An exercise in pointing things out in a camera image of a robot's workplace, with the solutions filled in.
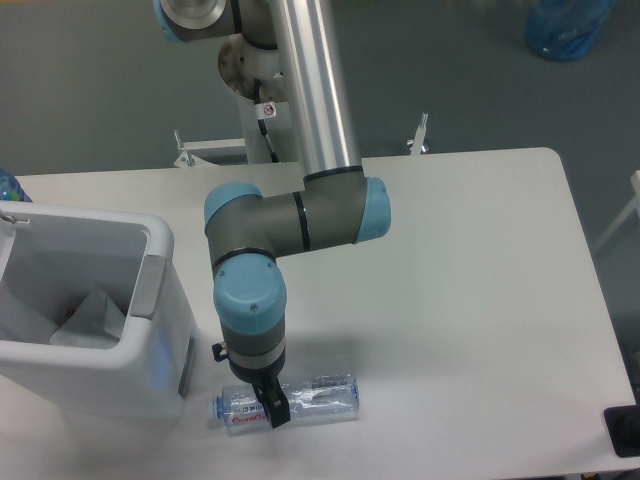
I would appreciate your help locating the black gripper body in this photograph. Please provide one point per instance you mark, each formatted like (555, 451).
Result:
(261, 370)

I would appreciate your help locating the clear plastic water bottle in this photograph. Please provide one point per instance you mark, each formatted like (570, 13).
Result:
(324, 399)

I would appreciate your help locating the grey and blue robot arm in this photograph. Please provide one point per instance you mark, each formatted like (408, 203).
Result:
(247, 232)

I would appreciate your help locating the white trash can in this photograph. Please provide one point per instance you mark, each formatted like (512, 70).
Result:
(51, 259)

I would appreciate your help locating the blue bottle at left edge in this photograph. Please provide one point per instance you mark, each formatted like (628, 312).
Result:
(11, 189)

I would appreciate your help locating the black device at table corner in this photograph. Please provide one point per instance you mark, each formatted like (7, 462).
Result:
(623, 426)

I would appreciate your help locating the white levelling foot bracket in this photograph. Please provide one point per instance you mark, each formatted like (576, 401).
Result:
(417, 145)

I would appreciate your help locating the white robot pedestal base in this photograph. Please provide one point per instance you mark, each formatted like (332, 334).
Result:
(254, 79)

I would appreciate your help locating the white frame at right edge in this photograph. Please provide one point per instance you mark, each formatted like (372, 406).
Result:
(623, 223)

